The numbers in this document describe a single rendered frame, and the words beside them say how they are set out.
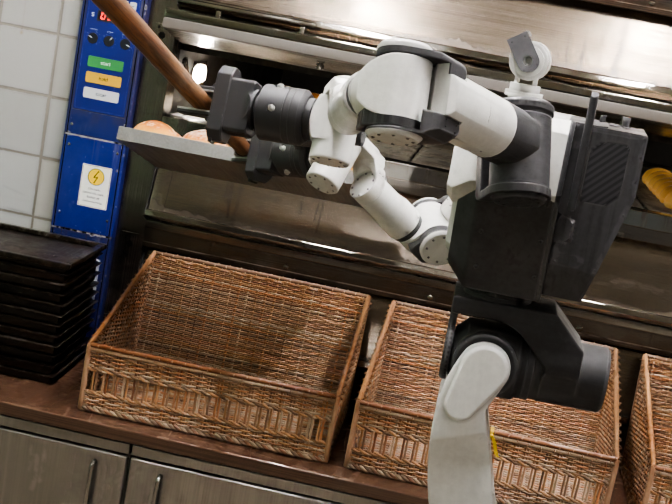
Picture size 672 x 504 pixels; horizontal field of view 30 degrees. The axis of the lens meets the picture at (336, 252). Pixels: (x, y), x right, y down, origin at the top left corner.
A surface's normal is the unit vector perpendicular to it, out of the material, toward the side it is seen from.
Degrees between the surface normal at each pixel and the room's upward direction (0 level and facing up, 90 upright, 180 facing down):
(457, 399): 90
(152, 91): 90
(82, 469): 90
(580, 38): 70
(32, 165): 90
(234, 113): 75
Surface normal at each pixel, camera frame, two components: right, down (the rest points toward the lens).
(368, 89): -0.54, -0.18
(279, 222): -0.07, -0.18
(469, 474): -0.13, 0.17
